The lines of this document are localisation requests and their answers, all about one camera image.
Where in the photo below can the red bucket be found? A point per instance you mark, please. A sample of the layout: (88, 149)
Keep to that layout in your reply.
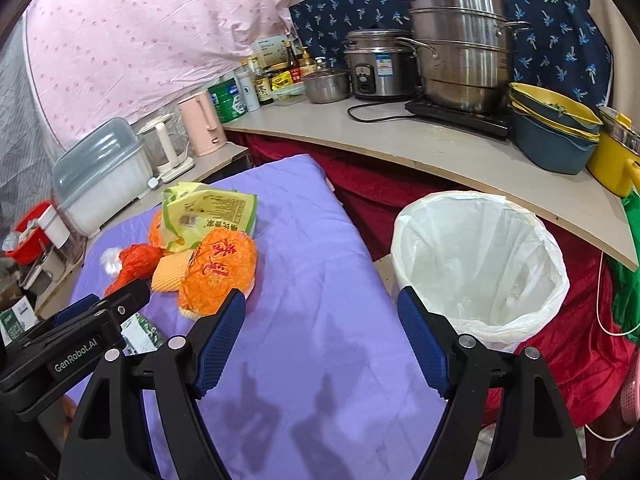
(30, 240)

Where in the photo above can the green cloth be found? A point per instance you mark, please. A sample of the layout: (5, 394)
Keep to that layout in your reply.
(627, 280)

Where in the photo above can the yellow pump bottle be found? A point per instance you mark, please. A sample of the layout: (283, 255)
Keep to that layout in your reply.
(307, 62)

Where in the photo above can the yellow packet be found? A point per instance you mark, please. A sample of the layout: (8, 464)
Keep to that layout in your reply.
(281, 81)

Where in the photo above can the green can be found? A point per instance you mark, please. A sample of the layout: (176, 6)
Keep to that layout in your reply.
(222, 102)

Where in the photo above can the navy printed cloth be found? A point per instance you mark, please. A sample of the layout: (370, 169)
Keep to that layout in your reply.
(560, 35)

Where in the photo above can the large orange plastic bag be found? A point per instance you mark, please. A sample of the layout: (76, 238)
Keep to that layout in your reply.
(220, 265)

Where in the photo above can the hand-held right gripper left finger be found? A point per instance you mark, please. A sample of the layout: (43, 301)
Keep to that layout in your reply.
(222, 345)

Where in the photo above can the red cloth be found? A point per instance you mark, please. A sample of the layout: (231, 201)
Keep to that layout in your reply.
(565, 360)

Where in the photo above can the yellow green snack bag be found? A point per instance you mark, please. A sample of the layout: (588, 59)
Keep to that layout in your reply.
(210, 210)

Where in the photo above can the dish box with grey lid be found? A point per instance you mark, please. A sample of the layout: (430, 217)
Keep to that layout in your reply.
(100, 180)

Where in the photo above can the large steel steamer pot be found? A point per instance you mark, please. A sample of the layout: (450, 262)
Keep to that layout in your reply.
(460, 55)

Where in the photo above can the small steel pot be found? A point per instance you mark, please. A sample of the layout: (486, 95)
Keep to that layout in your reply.
(325, 85)

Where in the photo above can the white bin liner bag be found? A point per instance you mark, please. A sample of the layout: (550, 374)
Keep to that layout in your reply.
(450, 240)

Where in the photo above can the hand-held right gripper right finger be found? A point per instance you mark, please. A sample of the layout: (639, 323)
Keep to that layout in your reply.
(420, 345)

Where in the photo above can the grey mesh curtain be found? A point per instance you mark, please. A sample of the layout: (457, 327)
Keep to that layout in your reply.
(25, 135)

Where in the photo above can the pink dotted sheet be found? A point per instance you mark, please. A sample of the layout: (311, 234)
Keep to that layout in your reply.
(140, 35)

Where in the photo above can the green white box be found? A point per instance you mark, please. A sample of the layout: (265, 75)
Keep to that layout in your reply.
(15, 320)

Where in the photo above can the white green carton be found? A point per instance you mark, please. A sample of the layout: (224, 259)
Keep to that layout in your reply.
(267, 52)

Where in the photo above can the black induction cooker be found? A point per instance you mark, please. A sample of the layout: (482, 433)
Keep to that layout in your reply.
(465, 120)

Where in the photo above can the tall dark bottle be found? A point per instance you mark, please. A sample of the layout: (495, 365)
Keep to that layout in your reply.
(291, 65)

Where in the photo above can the yellow electric pot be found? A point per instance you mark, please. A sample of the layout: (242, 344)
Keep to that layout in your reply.
(612, 165)

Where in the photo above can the purple blanket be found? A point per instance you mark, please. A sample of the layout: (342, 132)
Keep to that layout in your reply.
(310, 270)

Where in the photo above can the steel rice cooker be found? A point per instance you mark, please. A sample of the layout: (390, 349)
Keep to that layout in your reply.
(380, 67)

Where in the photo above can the pink plastic basket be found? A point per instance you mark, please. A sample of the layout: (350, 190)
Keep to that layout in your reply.
(631, 395)

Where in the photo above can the yellow rimmed blue basin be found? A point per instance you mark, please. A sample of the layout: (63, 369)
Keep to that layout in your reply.
(540, 102)

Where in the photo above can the dark sauce bottle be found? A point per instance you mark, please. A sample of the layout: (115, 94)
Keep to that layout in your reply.
(263, 90)

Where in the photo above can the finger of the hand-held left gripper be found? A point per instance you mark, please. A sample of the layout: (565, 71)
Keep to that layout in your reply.
(75, 311)
(131, 296)

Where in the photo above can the white bottle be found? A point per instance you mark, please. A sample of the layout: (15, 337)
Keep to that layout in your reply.
(248, 92)

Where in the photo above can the red orange plastic bag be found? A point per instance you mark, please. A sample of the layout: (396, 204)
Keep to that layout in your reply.
(137, 262)

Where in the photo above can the yellow corrugated piece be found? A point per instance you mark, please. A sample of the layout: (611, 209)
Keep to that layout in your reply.
(170, 272)

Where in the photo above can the green white packet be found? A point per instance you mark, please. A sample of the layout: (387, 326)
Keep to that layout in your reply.
(142, 332)

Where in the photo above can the large blue basin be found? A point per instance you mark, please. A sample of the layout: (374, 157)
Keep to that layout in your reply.
(550, 152)

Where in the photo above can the white plastic container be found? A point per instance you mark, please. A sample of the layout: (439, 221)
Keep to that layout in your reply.
(55, 227)

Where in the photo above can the small orange plastic bag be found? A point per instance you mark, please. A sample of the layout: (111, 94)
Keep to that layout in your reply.
(157, 232)

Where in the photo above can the white power plug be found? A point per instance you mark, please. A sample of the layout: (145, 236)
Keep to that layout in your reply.
(153, 183)

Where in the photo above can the pink electric kettle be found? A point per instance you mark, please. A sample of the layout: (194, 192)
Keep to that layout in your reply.
(200, 120)

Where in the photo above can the yellow strainer basin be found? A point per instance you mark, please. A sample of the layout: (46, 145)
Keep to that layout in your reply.
(555, 127)

